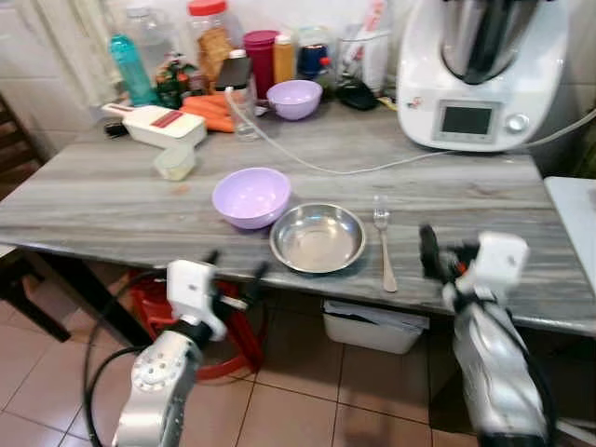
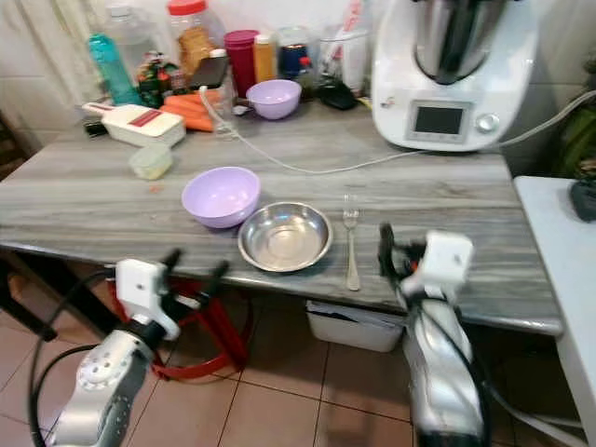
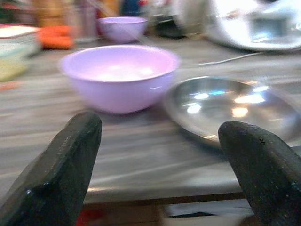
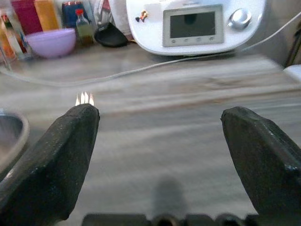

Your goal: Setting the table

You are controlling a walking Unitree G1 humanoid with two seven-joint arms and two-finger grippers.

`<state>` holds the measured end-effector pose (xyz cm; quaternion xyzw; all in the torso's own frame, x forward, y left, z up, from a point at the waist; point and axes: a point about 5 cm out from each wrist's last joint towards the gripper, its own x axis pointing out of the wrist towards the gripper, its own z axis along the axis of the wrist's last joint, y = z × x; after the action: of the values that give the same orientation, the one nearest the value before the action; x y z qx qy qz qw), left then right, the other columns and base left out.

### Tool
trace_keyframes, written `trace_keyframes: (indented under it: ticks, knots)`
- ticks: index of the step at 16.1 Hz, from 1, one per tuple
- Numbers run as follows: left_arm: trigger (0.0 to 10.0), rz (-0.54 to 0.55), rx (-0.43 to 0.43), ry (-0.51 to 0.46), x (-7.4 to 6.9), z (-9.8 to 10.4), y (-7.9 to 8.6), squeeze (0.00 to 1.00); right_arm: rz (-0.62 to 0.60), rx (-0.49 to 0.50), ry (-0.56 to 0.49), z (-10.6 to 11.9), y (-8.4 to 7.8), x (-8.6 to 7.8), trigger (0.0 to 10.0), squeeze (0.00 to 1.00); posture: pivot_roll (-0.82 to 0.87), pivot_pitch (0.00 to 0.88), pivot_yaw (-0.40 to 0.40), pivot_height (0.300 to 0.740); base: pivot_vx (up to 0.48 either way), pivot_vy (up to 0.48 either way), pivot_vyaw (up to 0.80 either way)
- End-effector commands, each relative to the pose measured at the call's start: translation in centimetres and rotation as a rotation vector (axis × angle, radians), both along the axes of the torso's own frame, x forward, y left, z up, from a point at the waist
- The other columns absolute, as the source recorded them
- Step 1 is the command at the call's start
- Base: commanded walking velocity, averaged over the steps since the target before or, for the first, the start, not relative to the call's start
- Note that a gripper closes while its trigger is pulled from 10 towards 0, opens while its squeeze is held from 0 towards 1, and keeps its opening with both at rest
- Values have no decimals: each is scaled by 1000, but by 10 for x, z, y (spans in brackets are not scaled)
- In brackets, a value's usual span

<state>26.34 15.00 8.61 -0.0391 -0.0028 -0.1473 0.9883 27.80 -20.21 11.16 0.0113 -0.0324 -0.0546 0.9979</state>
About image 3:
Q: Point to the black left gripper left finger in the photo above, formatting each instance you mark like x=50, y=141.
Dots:
x=58, y=174

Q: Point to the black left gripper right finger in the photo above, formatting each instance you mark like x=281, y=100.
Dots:
x=263, y=169

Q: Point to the round steel plate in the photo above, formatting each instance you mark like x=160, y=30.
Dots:
x=223, y=106

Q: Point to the large lilac plastic bowl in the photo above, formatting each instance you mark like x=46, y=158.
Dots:
x=117, y=80

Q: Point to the stack of pale containers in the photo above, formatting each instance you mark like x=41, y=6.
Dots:
x=14, y=49

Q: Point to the orange carrots pack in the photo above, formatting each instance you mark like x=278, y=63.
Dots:
x=56, y=37

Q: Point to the white kitchen appliance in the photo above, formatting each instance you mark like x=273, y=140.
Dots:
x=254, y=23

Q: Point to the steel cup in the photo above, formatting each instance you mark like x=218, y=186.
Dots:
x=84, y=21

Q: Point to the small lilac plastic bowl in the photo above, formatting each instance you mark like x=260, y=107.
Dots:
x=122, y=28

